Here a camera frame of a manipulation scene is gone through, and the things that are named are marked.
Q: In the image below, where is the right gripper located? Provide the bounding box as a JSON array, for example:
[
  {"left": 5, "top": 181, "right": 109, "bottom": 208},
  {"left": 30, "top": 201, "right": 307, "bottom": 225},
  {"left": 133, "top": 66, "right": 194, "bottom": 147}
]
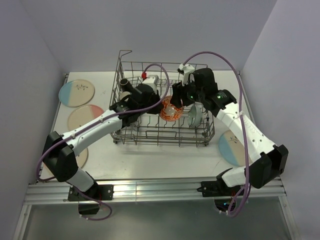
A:
[{"left": 169, "top": 76, "right": 205, "bottom": 109}]

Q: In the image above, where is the orange patterned bowl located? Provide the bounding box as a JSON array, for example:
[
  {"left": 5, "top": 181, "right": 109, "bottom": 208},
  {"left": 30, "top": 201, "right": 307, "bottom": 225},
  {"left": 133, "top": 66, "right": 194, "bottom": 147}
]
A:
[{"left": 159, "top": 95, "right": 184, "bottom": 122}]

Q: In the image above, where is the light green bowl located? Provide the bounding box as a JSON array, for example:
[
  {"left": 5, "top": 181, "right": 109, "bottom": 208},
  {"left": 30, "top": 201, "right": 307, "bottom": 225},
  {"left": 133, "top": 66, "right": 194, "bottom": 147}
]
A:
[{"left": 187, "top": 105, "right": 203, "bottom": 128}]

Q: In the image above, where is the dark blue mug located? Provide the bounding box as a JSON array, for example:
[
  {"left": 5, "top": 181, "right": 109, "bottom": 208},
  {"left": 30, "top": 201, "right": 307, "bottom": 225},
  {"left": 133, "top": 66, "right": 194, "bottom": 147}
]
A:
[{"left": 119, "top": 91, "right": 132, "bottom": 101}]

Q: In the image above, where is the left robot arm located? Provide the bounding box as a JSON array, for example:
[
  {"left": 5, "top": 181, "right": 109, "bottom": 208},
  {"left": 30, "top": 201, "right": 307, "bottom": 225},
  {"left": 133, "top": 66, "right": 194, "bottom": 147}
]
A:
[{"left": 40, "top": 81, "right": 163, "bottom": 200}]

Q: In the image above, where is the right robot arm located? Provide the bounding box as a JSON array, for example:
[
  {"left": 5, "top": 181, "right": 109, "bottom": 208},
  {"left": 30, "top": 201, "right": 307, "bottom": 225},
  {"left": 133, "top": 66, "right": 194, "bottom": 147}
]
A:
[{"left": 170, "top": 64, "right": 289, "bottom": 195}]

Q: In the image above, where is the pink and cream plate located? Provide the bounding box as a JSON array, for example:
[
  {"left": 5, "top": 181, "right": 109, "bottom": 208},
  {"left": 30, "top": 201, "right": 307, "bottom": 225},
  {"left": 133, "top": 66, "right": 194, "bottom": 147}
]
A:
[{"left": 67, "top": 104, "right": 105, "bottom": 131}]

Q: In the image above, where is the blue and cream plate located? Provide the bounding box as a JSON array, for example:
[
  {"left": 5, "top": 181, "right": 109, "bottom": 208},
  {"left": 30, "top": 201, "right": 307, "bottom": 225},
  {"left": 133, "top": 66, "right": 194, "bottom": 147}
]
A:
[{"left": 58, "top": 79, "right": 95, "bottom": 108}]

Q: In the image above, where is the blue cream plate right side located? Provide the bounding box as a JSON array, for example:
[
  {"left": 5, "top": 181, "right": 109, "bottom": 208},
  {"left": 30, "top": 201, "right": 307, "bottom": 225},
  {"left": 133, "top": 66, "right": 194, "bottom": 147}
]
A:
[{"left": 218, "top": 130, "right": 246, "bottom": 167}]

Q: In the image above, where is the pink cream plate near edge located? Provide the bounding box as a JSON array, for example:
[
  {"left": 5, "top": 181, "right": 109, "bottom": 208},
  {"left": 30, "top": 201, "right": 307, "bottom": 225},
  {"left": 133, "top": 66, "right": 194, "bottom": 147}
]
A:
[{"left": 43, "top": 148, "right": 89, "bottom": 178}]

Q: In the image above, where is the grey wire dish rack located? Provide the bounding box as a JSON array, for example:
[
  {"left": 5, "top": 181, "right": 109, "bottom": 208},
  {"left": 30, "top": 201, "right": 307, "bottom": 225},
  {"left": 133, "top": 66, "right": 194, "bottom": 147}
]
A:
[{"left": 110, "top": 50, "right": 215, "bottom": 146}]

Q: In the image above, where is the aluminium rail frame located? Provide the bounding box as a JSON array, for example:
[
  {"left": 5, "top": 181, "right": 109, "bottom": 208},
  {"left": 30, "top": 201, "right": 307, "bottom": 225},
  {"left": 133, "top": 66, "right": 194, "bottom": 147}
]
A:
[{"left": 12, "top": 71, "right": 296, "bottom": 240}]

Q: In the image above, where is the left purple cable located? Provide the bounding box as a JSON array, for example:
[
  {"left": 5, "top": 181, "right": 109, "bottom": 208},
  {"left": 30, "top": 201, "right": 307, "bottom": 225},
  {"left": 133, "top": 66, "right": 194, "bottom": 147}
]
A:
[{"left": 34, "top": 64, "right": 170, "bottom": 221}]

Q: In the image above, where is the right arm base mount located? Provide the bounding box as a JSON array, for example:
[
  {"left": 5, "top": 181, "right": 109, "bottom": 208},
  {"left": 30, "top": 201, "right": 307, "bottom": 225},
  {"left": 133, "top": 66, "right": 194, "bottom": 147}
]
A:
[{"left": 196, "top": 180, "right": 242, "bottom": 214}]

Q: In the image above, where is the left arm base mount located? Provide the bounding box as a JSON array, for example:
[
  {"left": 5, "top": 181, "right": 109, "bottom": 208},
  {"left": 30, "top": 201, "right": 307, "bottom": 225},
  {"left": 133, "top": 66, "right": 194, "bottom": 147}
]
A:
[{"left": 67, "top": 184, "right": 114, "bottom": 220}]

